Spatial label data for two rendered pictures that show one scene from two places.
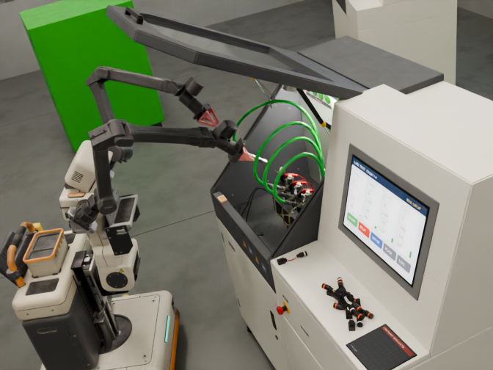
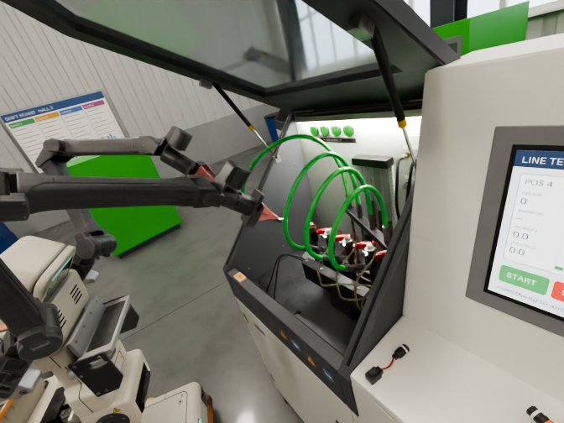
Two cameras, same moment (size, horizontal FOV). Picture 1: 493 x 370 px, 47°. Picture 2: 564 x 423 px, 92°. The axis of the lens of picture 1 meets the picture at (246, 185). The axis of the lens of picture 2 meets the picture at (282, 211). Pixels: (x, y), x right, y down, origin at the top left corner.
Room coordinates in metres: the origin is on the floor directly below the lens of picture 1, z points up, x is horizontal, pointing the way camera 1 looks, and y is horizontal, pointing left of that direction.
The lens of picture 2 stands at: (1.41, 0.10, 1.62)
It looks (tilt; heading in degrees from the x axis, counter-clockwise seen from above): 26 degrees down; 347
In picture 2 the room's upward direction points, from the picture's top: 16 degrees counter-clockwise
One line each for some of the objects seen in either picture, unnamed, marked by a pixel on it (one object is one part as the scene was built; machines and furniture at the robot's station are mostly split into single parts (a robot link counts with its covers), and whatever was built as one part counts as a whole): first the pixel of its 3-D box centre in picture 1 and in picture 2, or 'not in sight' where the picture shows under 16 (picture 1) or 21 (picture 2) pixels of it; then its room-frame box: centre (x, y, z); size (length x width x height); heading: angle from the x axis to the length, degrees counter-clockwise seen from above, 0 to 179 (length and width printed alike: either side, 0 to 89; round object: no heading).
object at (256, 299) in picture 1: (255, 304); (300, 393); (2.12, 0.07, 0.44); 0.65 x 0.02 x 0.68; 18
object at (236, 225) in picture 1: (243, 236); (278, 321); (2.12, 0.06, 0.87); 0.62 x 0.04 x 0.16; 18
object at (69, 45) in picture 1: (94, 70); (124, 196); (5.63, 1.26, 0.65); 0.95 x 0.86 x 1.30; 109
